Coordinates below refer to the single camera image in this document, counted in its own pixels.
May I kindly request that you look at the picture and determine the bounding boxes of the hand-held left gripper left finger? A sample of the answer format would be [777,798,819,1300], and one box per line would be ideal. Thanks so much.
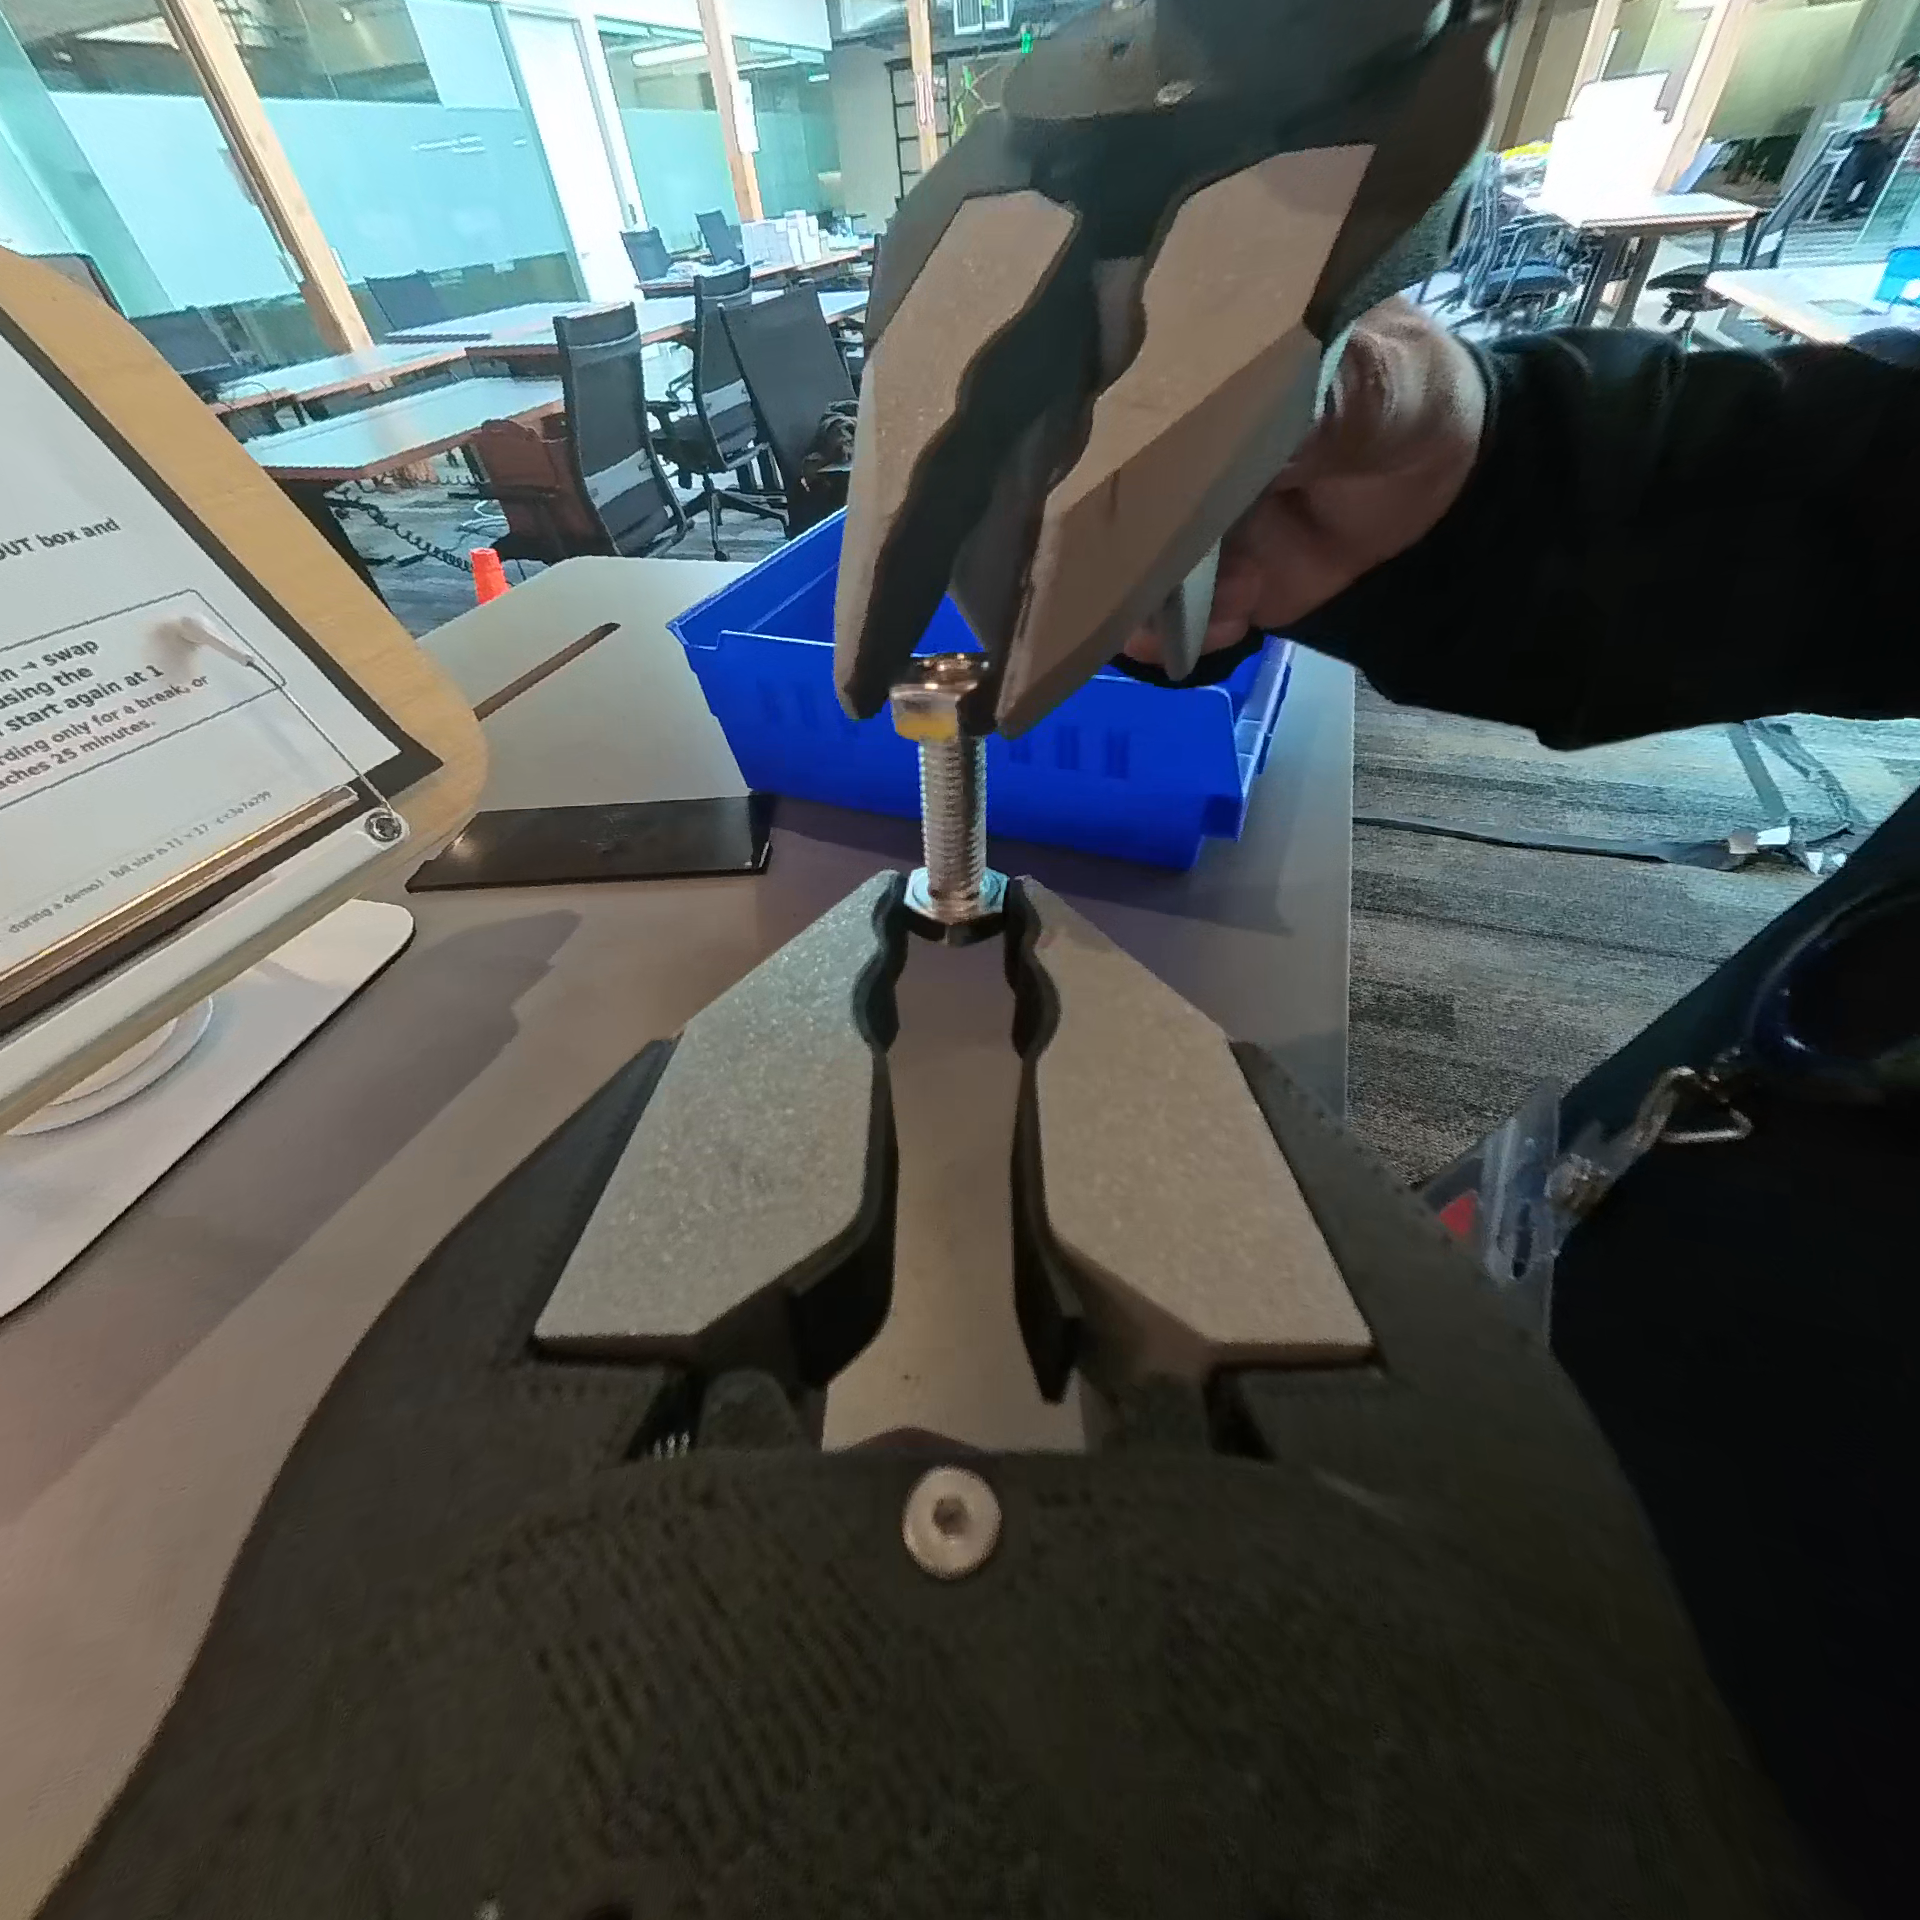
[533,874,909,1390]

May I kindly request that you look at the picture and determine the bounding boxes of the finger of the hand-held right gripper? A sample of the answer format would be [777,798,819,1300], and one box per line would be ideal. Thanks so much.
[832,191,1082,719]
[998,143,1381,742]

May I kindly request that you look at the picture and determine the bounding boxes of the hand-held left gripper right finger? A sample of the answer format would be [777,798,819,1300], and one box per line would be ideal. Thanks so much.
[1008,875,1375,1408]

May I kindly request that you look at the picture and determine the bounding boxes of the silver hex nut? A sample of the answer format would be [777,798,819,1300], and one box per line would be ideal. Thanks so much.
[904,874,1022,951]

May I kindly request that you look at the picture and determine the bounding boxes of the silver bolt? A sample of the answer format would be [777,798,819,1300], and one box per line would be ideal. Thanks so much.
[887,654,998,900]

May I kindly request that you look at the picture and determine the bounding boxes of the person's right forearm black sleeve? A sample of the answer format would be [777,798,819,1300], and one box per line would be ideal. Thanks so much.
[1288,325,1920,753]

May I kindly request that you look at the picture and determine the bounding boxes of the person's right hand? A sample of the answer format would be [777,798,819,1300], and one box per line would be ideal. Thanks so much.
[1125,293,1486,673]

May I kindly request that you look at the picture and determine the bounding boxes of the black office chair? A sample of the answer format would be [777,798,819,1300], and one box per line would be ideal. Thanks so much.
[717,282,860,539]
[552,305,697,567]

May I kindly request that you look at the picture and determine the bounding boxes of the blue plastic bin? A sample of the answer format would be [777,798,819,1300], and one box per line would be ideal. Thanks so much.
[666,510,1295,874]

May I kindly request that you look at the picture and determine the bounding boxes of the clear badge holder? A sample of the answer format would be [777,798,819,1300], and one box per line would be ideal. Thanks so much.
[1426,1075,1576,1291]

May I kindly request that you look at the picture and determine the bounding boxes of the flat black plate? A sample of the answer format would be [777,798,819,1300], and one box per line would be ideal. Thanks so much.
[404,798,777,890]

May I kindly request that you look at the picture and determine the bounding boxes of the brown office chair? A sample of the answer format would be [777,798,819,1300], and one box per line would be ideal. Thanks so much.
[480,417,603,577]

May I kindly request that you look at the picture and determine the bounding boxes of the white office table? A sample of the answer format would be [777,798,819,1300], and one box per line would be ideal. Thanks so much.
[1523,188,1759,329]
[240,374,572,484]

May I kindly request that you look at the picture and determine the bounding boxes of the wooden office table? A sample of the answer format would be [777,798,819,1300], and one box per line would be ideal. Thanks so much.
[1703,260,1920,350]

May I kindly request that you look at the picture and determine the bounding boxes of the person's dark clothing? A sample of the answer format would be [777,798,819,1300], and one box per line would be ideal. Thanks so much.
[1547,844,1920,1920]

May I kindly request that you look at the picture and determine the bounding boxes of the wooden sign stand with paper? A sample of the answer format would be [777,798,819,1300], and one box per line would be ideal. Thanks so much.
[0,245,489,1322]

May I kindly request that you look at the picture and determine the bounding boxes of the black chain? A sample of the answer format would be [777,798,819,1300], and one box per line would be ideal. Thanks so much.
[333,484,480,577]

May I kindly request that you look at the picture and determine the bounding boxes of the blue lanyard with metal clip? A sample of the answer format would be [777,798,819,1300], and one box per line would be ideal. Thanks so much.
[1547,931,1920,1213]

